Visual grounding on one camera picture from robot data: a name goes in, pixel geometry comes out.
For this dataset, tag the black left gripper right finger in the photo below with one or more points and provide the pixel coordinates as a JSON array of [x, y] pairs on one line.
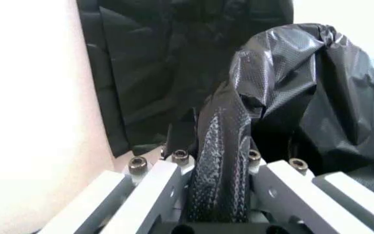
[[291, 192]]

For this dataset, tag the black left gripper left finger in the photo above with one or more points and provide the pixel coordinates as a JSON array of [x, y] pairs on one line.
[[148, 185]]

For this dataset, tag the black plastic garbage bag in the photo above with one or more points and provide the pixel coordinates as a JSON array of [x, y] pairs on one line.
[[287, 73]]

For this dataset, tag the white trash bin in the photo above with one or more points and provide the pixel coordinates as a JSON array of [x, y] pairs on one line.
[[27, 97]]

